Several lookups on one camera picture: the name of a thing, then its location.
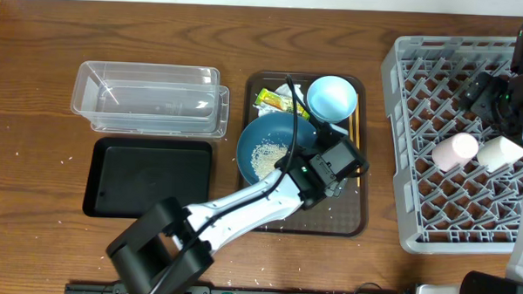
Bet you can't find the clear plastic bin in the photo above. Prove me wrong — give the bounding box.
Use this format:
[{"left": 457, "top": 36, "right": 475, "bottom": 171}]
[{"left": 71, "top": 60, "right": 230, "bottom": 139}]

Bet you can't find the black plastic tray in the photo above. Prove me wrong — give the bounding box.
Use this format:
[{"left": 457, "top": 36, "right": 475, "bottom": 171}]
[{"left": 82, "top": 137, "right": 213, "bottom": 219}]

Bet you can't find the small white cup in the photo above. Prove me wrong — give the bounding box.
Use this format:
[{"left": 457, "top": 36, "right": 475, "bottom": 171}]
[{"left": 477, "top": 136, "right": 523, "bottom": 173}]

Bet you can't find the dark blue plate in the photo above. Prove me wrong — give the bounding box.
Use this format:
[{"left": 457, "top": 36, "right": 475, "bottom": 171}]
[{"left": 236, "top": 112, "right": 294, "bottom": 184}]

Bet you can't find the crumpled white tissue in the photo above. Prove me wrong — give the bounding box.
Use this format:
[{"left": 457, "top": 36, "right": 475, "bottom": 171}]
[{"left": 254, "top": 83, "right": 294, "bottom": 116}]

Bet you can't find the white rice pile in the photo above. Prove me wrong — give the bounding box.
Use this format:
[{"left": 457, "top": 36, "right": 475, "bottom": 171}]
[{"left": 250, "top": 140, "right": 288, "bottom": 179}]

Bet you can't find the green yellow snack wrapper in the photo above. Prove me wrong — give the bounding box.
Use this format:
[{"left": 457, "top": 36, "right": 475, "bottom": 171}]
[{"left": 254, "top": 89, "right": 309, "bottom": 120}]

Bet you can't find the wooden chopstick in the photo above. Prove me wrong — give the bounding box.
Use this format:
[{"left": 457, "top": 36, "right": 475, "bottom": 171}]
[
  {"left": 348, "top": 114, "right": 355, "bottom": 142},
  {"left": 351, "top": 92, "right": 364, "bottom": 188}
]

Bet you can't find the right wooden chopstick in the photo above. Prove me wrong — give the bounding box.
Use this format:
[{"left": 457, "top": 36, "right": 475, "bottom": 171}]
[{"left": 351, "top": 92, "right": 364, "bottom": 188}]

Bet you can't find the left wooden chopstick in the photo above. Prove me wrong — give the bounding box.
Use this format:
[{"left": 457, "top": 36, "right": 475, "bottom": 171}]
[{"left": 348, "top": 114, "right": 355, "bottom": 142}]

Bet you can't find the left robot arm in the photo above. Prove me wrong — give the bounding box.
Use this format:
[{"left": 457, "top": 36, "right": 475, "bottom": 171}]
[{"left": 106, "top": 125, "right": 369, "bottom": 294}]

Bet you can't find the brown serving tray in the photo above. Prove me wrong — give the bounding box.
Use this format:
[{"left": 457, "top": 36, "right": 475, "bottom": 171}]
[{"left": 243, "top": 71, "right": 369, "bottom": 237}]

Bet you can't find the light blue bowl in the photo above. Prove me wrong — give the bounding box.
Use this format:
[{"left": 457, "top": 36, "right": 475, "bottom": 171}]
[{"left": 306, "top": 75, "right": 358, "bottom": 123}]

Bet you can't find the pink plastic cup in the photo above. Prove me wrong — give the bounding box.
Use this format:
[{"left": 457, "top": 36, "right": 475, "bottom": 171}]
[{"left": 431, "top": 132, "right": 479, "bottom": 172}]

